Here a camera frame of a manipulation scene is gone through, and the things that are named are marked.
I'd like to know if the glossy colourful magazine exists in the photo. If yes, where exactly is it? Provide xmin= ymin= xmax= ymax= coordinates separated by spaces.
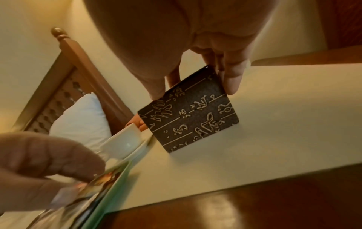
xmin=28 ymin=159 xmax=134 ymax=229

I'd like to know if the person's right hand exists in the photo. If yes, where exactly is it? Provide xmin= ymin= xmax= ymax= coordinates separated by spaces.
xmin=82 ymin=0 xmax=279 ymax=131

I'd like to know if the white ceramic saucer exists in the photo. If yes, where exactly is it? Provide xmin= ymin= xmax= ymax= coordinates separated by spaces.
xmin=97 ymin=135 xmax=154 ymax=166

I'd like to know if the dark patterned square coaster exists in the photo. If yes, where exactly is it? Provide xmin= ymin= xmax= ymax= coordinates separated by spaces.
xmin=137 ymin=65 xmax=240 ymax=154

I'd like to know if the white pillow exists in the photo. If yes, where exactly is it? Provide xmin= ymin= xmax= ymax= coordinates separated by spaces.
xmin=49 ymin=92 xmax=112 ymax=155

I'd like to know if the white ceramic cup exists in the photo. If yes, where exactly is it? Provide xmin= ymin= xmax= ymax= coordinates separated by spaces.
xmin=100 ymin=123 xmax=144 ymax=161

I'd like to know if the carved wooden headboard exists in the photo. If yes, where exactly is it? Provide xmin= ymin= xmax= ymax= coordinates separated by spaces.
xmin=12 ymin=27 xmax=135 ymax=136

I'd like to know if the person's left hand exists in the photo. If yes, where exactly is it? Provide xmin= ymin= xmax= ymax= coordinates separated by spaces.
xmin=0 ymin=131 xmax=107 ymax=212

